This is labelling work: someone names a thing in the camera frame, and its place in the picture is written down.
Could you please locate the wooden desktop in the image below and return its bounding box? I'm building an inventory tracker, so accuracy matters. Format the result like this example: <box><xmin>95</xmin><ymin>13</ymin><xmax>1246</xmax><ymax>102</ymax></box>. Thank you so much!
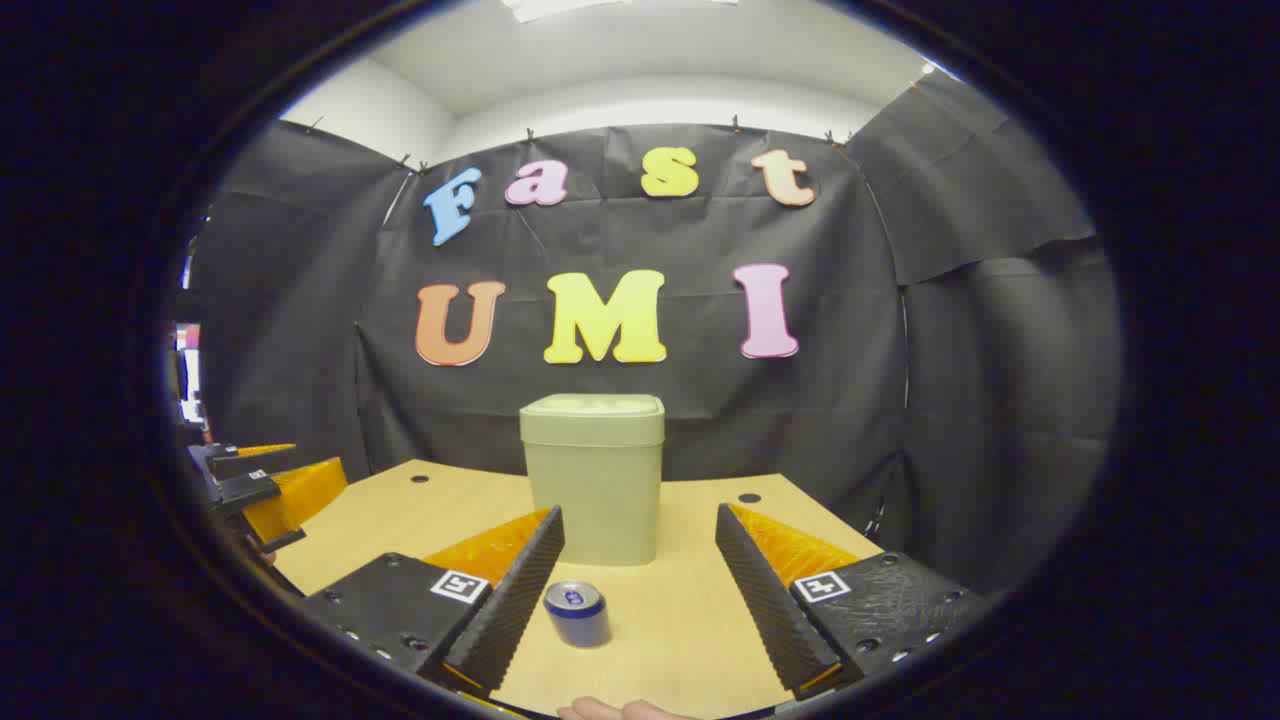
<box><xmin>272</xmin><ymin>458</ymin><xmax>886</xmax><ymax>720</ymax></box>

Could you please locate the computer monitor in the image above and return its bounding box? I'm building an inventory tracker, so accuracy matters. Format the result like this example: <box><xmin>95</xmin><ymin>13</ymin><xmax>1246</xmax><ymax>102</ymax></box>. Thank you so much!
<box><xmin>172</xmin><ymin>318</ymin><xmax>208</xmax><ymax>429</ymax></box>

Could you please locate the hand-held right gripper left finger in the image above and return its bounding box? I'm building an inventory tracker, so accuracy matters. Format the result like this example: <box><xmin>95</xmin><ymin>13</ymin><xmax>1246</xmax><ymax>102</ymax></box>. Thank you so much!
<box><xmin>298</xmin><ymin>505</ymin><xmax>566</xmax><ymax>696</ymax></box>

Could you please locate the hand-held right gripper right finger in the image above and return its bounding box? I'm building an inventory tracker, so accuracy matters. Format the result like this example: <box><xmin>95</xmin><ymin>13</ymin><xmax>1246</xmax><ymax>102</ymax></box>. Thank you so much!
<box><xmin>714</xmin><ymin>502</ymin><xmax>991</xmax><ymax>699</ymax></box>

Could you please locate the green desktop garbage bin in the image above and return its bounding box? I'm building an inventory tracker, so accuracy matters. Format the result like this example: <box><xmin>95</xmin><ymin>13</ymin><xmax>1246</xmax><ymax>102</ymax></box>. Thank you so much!
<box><xmin>519</xmin><ymin>393</ymin><xmax>667</xmax><ymax>568</ymax></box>

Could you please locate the blue pop can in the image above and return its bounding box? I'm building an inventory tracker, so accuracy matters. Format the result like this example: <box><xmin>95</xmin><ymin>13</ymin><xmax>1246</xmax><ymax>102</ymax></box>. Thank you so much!
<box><xmin>543</xmin><ymin>580</ymin><xmax>613</xmax><ymax>649</ymax></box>

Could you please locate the black backdrop cloth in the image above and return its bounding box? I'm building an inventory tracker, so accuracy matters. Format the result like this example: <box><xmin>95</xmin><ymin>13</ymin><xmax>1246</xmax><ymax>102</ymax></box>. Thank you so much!
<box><xmin>185</xmin><ymin>70</ymin><xmax>1126</xmax><ymax>601</ymax></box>

